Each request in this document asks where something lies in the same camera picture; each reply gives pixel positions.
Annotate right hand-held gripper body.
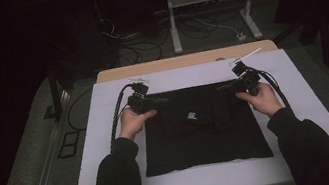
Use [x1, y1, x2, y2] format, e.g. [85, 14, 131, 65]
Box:
[226, 47, 270, 99]

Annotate person's right hand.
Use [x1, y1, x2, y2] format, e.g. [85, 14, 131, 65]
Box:
[233, 78, 286, 123]

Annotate person's left hand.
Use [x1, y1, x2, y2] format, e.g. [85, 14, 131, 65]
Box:
[114, 102, 163, 143]

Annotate black floor cable loop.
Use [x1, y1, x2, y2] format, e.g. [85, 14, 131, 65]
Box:
[62, 87, 101, 135]

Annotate white plug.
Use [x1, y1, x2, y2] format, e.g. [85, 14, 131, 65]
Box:
[236, 31, 248, 43]

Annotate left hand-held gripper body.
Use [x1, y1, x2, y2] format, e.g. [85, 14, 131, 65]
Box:
[123, 74, 158, 117]

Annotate grey metal desk frame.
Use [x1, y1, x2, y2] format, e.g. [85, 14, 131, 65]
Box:
[152, 0, 270, 57]

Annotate black metal stand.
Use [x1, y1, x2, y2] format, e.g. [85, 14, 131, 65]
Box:
[34, 59, 81, 124]
[270, 10, 329, 82]

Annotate white board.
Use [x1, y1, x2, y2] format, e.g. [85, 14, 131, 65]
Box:
[53, 41, 329, 185]

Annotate black tank top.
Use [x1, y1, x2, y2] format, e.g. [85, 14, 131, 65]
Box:
[132, 74, 275, 179]

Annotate bundle of black floor cables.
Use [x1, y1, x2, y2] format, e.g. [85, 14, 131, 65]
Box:
[99, 7, 178, 70]

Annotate white floor cable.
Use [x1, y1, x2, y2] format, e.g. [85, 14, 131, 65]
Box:
[195, 10, 242, 44]

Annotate left hand-held gripper cable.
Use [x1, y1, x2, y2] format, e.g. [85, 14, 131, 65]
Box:
[100, 83, 144, 153]

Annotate hand-held gripper cable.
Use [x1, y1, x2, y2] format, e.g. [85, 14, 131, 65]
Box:
[100, 83, 144, 153]
[249, 63, 293, 118]

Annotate right hand-held gripper cable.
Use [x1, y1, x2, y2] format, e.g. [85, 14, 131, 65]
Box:
[249, 63, 293, 118]

